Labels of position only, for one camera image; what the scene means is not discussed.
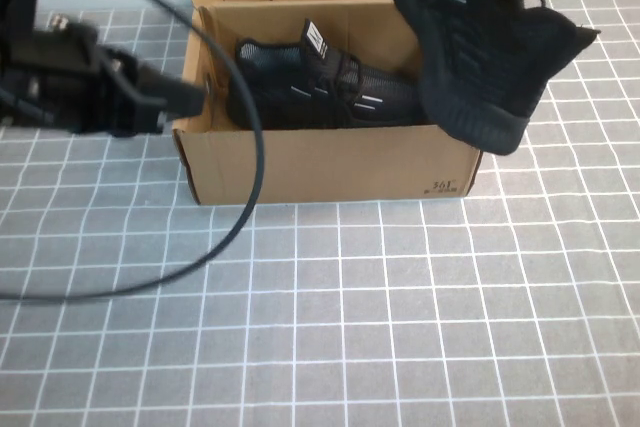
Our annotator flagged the black knit sneaker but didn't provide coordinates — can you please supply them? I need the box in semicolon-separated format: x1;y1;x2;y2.
225;20;426;131
388;0;601;156

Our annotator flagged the brown cardboard shoe box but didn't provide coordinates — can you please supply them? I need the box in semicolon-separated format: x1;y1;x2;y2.
172;0;485;206

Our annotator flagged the grey white-checked tablecloth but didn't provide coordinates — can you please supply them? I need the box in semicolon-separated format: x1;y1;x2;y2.
0;0;640;427

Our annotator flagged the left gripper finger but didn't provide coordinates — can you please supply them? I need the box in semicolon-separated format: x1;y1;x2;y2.
107;101;174;137
137;62;206;119

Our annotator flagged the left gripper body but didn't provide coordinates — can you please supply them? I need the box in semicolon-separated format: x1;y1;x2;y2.
0;22;141;137

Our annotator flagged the thin black camera cable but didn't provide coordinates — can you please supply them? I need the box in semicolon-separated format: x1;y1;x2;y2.
74;0;266;303

